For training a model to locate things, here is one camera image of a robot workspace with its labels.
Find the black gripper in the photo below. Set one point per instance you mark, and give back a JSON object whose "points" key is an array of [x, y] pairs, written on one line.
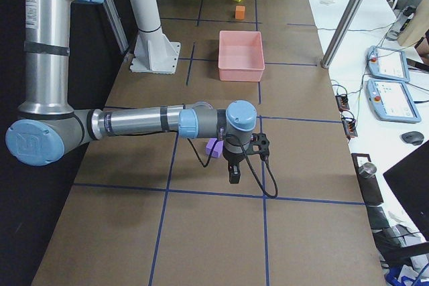
{"points": [[233, 157]]}

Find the purple foam block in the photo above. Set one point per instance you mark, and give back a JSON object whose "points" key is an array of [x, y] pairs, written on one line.
{"points": [[214, 147]]}

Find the orange foam block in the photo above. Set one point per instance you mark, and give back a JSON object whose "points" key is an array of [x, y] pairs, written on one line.
{"points": [[240, 12]]}

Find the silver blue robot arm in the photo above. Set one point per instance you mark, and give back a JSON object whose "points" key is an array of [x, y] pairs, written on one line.
{"points": [[48, 127]]}

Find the pink plastic bin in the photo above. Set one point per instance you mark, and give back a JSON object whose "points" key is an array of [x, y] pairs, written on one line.
{"points": [[240, 56]]}

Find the lower orange connector board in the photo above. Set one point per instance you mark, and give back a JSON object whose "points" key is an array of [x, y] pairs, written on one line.
{"points": [[350, 127]]}

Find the orange connector board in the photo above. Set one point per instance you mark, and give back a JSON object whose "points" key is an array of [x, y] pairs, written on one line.
{"points": [[342, 102], [350, 127]]}

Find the upper orange connector board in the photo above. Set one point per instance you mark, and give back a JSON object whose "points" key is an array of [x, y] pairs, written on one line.
{"points": [[342, 102]]}

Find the silver metal cylinder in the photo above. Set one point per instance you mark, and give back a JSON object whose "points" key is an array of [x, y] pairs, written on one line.
{"points": [[367, 170]]}

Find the lower teach pendant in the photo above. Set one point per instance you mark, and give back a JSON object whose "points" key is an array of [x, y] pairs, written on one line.
{"points": [[391, 101]]}

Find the teach pendant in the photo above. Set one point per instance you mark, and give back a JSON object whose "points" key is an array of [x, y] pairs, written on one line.
{"points": [[387, 63], [391, 101]]}

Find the black monitor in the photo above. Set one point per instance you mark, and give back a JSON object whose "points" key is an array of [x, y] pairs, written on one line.
{"points": [[408, 180]]}

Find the upper teach pendant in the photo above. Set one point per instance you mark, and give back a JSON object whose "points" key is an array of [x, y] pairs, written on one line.
{"points": [[387, 63]]}

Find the black computer mouse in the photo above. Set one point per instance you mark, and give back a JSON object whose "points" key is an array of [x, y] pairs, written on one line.
{"points": [[413, 138]]}

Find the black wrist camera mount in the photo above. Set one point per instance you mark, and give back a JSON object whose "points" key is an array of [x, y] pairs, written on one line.
{"points": [[259, 145]]}

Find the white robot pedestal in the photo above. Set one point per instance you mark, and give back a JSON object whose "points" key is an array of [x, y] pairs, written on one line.
{"points": [[153, 52]]}

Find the aluminium frame post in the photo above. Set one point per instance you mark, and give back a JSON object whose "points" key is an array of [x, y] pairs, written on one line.
{"points": [[340, 32]]}

